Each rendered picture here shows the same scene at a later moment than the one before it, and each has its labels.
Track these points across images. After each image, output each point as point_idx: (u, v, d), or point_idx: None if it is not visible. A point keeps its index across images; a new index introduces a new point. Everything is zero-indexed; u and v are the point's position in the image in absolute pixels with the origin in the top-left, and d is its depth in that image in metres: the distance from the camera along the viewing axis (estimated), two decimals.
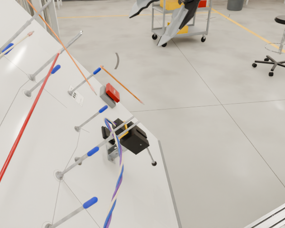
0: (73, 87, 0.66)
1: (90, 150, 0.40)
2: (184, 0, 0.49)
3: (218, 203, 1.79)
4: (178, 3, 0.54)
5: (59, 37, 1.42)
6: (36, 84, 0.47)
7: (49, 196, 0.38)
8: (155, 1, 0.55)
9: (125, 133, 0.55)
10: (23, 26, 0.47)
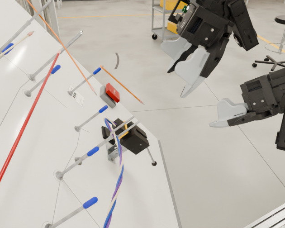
0: (73, 87, 0.66)
1: (90, 150, 0.40)
2: (189, 40, 0.42)
3: (218, 203, 1.79)
4: (206, 49, 0.46)
5: (59, 37, 1.42)
6: (36, 84, 0.47)
7: (49, 196, 0.38)
8: (191, 53, 0.51)
9: (125, 133, 0.55)
10: (23, 26, 0.47)
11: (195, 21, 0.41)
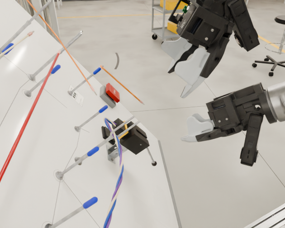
0: (73, 87, 0.66)
1: (90, 150, 0.40)
2: (188, 40, 0.42)
3: (218, 203, 1.79)
4: (206, 49, 0.46)
5: (59, 37, 1.42)
6: (36, 84, 0.47)
7: (49, 196, 0.38)
8: (191, 53, 0.51)
9: (125, 133, 0.55)
10: (23, 26, 0.47)
11: (195, 21, 0.41)
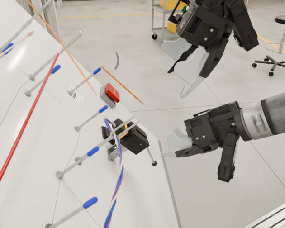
0: (73, 87, 0.66)
1: (90, 150, 0.40)
2: (188, 40, 0.42)
3: (218, 203, 1.79)
4: (205, 49, 0.46)
5: (59, 37, 1.42)
6: (36, 84, 0.47)
7: (49, 196, 0.38)
8: (191, 53, 0.51)
9: (125, 133, 0.55)
10: (23, 26, 0.47)
11: (194, 21, 0.41)
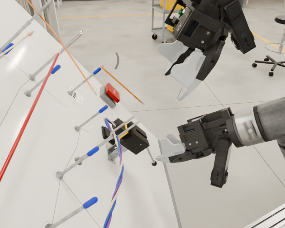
0: (73, 87, 0.66)
1: (90, 150, 0.40)
2: (184, 43, 0.42)
3: (218, 203, 1.79)
4: (202, 52, 0.46)
5: (59, 37, 1.42)
6: (36, 84, 0.47)
7: (49, 196, 0.38)
8: (187, 55, 0.51)
9: (125, 133, 0.55)
10: (23, 26, 0.47)
11: (191, 25, 0.41)
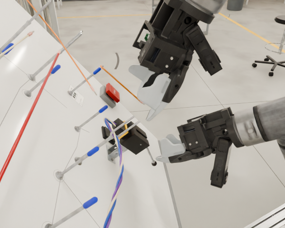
0: (73, 87, 0.66)
1: (90, 150, 0.40)
2: (149, 68, 0.43)
3: (218, 203, 1.79)
4: (169, 75, 0.47)
5: (59, 37, 1.42)
6: (36, 84, 0.47)
7: (49, 196, 0.38)
8: None
9: (125, 133, 0.55)
10: (23, 26, 0.47)
11: (154, 50, 0.42)
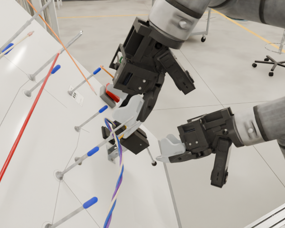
0: (73, 87, 0.66)
1: (90, 150, 0.40)
2: (122, 89, 0.46)
3: (218, 203, 1.79)
4: (144, 95, 0.49)
5: (59, 37, 1.42)
6: (36, 84, 0.47)
7: (49, 196, 0.38)
8: (135, 94, 0.54)
9: None
10: (23, 26, 0.47)
11: (126, 74, 0.44)
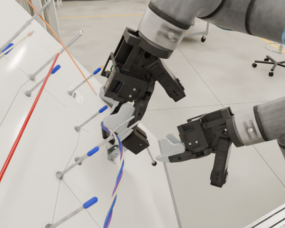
0: (73, 87, 0.66)
1: (90, 150, 0.40)
2: (113, 97, 0.46)
3: (218, 203, 1.79)
4: (135, 102, 0.50)
5: (59, 37, 1.42)
6: (36, 84, 0.47)
7: (49, 196, 0.38)
8: (127, 101, 0.55)
9: None
10: (23, 26, 0.47)
11: (117, 83, 0.45)
